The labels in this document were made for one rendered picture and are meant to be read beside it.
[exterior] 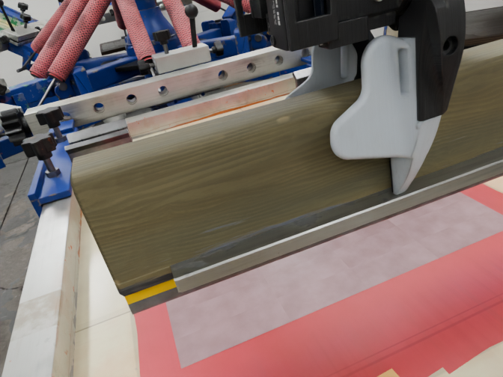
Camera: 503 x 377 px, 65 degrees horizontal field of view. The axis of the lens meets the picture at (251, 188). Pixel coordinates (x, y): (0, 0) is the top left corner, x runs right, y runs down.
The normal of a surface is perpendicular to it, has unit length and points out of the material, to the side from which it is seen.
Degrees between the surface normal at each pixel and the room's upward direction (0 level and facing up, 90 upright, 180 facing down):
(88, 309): 0
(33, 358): 0
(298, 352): 0
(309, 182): 90
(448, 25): 83
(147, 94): 90
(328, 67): 96
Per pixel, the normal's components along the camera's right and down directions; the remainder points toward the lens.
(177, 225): 0.33, 0.41
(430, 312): -0.18, -0.85
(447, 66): 0.37, 0.60
